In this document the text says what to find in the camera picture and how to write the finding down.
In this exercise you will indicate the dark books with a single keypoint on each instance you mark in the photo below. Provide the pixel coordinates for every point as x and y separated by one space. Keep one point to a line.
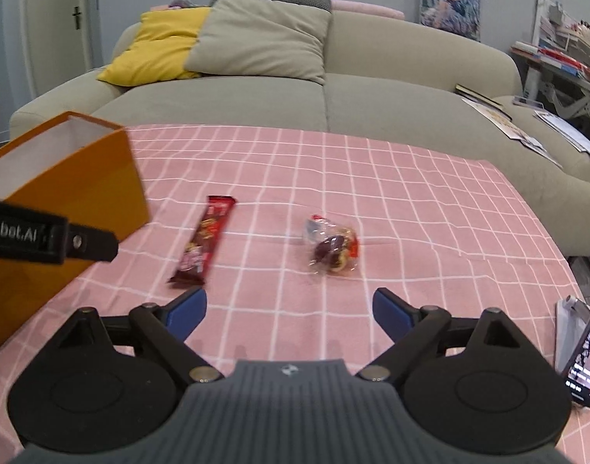
478 94

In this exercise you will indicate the pink checked tablecloth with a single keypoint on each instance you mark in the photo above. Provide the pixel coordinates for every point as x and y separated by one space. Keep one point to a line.
372 179

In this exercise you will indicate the beige sofa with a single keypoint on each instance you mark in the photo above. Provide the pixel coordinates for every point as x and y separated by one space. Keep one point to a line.
396 72

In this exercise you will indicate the red-brown chocolate bar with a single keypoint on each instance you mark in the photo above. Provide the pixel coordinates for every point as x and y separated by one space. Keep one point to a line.
205 237

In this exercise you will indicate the beige pillow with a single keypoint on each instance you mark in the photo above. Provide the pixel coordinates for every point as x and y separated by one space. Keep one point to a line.
261 38

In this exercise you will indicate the open magazine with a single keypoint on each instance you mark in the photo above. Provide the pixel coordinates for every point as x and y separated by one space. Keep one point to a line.
507 128

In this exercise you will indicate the grey plush item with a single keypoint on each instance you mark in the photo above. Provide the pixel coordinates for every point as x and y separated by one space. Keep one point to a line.
178 2

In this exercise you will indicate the yellow pillow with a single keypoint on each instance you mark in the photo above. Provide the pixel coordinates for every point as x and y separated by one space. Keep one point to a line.
154 48

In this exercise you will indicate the orange cardboard box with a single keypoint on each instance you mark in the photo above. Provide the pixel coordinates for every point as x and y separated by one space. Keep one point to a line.
96 188

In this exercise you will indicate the white papers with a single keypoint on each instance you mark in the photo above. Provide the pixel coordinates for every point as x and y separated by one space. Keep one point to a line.
570 133

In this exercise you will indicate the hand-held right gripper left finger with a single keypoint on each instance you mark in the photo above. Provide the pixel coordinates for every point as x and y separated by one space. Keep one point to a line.
188 309

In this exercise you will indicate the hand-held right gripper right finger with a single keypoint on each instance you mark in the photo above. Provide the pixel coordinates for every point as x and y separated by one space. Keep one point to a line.
391 314

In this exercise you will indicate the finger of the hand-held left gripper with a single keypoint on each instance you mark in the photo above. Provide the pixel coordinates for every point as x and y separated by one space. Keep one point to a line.
94 244

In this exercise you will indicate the white desk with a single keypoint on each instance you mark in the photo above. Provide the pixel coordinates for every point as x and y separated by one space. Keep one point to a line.
556 82

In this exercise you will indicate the white door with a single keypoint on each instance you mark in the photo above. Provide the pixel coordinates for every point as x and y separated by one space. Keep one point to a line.
53 24

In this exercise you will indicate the pink blanket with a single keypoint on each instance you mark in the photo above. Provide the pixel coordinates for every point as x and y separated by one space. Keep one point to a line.
367 8

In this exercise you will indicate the clear packet with dark snack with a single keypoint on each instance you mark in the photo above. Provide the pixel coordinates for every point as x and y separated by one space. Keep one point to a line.
331 249

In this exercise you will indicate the blue wall poster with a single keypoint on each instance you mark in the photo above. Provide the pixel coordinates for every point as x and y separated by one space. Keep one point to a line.
449 5

